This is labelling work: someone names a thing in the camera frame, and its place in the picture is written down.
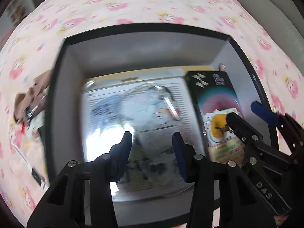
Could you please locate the orange red card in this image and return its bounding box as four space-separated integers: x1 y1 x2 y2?
208 138 245 165

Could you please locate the white smartwatch with band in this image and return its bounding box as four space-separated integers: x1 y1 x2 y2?
11 141 49 190

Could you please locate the anime boy sticker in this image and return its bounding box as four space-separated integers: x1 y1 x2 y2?
203 108 240 147

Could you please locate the Smart Devil screen protector box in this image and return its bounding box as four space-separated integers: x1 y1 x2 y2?
185 71 243 147

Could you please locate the clear bag with blue card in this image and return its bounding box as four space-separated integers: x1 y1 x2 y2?
81 76 203 202

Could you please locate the green hand cream tube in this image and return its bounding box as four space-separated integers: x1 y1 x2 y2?
25 111 45 139

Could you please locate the yellow envelope in box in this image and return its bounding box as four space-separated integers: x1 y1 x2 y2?
83 65 214 84

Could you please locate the black storage box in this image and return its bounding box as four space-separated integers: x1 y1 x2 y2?
43 23 278 227

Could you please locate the grey sofa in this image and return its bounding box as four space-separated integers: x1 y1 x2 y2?
237 0 303 72

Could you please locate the beige fabric pouch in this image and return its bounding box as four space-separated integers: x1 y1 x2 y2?
13 69 53 124

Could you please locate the pink cartoon blanket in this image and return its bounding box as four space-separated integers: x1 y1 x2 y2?
1 0 303 226

